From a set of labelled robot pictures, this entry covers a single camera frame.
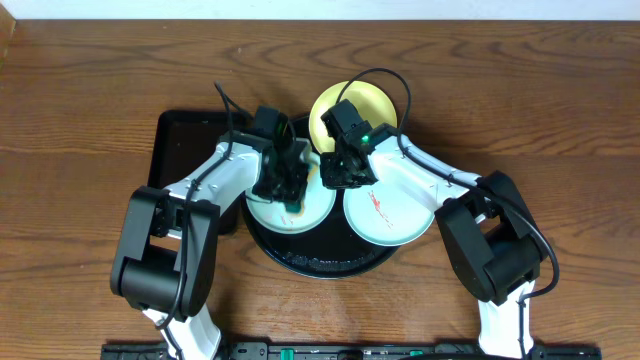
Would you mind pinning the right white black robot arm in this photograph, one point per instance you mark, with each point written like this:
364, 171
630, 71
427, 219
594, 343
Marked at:
491, 239

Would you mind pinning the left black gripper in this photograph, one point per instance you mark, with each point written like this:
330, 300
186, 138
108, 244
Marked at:
288, 185

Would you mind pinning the black round tray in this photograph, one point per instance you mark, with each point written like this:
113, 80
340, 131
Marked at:
326, 249

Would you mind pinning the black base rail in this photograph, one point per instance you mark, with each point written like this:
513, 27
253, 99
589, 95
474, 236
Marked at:
264, 351

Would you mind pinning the light green plate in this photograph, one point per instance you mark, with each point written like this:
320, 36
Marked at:
385, 216
310, 210

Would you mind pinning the black rectangular tray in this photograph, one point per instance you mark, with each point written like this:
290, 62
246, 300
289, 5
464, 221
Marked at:
184, 139

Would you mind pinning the yellow plate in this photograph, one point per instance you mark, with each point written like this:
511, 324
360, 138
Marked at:
370, 101

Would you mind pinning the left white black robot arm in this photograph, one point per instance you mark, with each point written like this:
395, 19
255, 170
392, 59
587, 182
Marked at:
165, 260

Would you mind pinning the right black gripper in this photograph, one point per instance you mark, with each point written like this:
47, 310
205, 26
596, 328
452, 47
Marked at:
330, 178

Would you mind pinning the green yellow sponge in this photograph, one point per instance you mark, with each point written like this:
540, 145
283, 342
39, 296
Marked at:
294, 207

